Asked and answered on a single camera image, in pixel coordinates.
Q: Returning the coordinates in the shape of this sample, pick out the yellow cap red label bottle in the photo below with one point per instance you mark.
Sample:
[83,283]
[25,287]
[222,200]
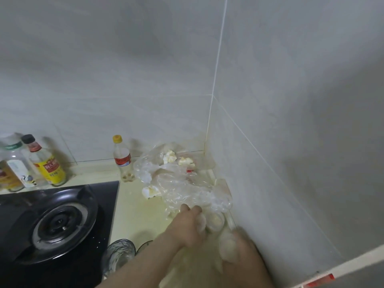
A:
[122,161]

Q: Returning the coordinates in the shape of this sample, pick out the white cap green band bottle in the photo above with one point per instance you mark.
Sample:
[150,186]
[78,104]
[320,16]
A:
[18,167]

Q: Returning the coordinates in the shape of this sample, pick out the yellow label vinegar bottle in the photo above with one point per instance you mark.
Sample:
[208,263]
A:
[49,169]

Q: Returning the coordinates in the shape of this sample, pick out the black glass gas stove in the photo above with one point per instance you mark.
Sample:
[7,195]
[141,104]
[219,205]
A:
[75,266]

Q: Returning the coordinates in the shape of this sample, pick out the person's right hand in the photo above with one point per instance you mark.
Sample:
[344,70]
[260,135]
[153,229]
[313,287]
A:
[250,257]

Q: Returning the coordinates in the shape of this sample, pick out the clear plastic oat jar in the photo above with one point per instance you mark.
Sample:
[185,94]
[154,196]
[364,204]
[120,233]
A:
[228,247]
[202,222]
[216,221]

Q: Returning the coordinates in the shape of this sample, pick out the black round stove burner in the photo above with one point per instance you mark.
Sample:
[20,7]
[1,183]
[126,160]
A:
[60,224]

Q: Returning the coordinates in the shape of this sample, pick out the crumpled white tissue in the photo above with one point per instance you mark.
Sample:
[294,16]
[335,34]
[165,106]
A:
[150,191]
[186,161]
[169,156]

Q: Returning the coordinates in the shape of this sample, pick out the dark tinted drinking glass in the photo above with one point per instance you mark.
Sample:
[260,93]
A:
[145,247]

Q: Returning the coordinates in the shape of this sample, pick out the clear plastic bag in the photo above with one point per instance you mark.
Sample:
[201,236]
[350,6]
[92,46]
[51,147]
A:
[186,188]

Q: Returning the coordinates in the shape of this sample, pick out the person's left hand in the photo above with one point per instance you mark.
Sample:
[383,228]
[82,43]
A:
[186,227]

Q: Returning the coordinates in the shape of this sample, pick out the clear textured drinking glass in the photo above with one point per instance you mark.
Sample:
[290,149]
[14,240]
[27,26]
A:
[118,257]

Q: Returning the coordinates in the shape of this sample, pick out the red sticker strip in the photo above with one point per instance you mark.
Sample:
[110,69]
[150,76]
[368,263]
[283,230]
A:
[321,280]

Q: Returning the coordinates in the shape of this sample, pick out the person's left forearm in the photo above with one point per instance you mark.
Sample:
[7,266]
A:
[141,266]

